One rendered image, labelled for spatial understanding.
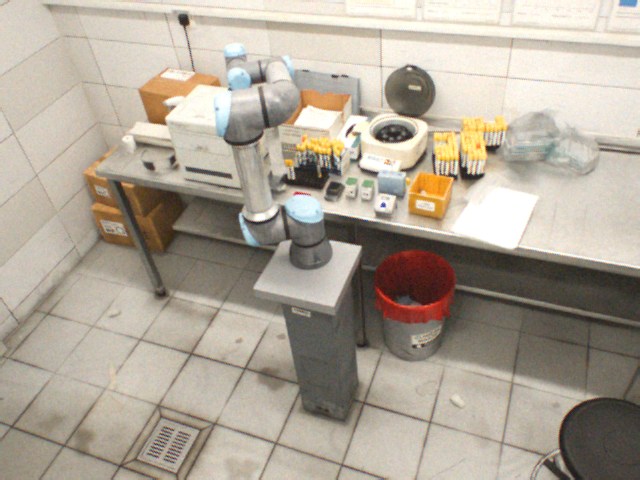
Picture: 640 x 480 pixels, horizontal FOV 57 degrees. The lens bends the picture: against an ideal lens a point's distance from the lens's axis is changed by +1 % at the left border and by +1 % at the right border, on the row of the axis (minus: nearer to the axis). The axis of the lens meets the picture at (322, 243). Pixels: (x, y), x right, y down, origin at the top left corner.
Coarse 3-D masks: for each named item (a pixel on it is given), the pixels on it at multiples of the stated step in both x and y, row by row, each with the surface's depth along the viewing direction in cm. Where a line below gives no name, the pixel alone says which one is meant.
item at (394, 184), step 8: (384, 176) 220; (392, 176) 219; (400, 176) 219; (384, 184) 222; (392, 184) 221; (400, 184) 220; (384, 192) 225; (392, 192) 224; (400, 192) 222; (400, 200) 223
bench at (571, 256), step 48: (144, 144) 269; (432, 144) 249; (624, 144) 233; (192, 192) 244; (240, 192) 236; (288, 192) 234; (528, 192) 221; (576, 192) 218; (624, 192) 216; (144, 240) 292; (240, 240) 306; (336, 240) 299; (384, 240) 296; (432, 240) 293; (528, 240) 202; (576, 240) 200; (624, 240) 198; (480, 288) 267; (528, 288) 265; (576, 288) 263; (624, 288) 260
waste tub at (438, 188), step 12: (420, 180) 222; (432, 180) 219; (444, 180) 217; (408, 192) 211; (420, 192) 225; (432, 192) 223; (444, 192) 221; (408, 204) 215; (420, 204) 213; (432, 204) 210; (444, 204) 211; (432, 216) 214
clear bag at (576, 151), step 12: (564, 132) 227; (576, 132) 224; (552, 144) 229; (564, 144) 226; (576, 144) 223; (588, 144) 224; (552, 156) 230; (564, 156) 226; (576, 156) 223; (588, 156) 223; (564, 168) 229; (576, 168) 225; (588, 168) 224
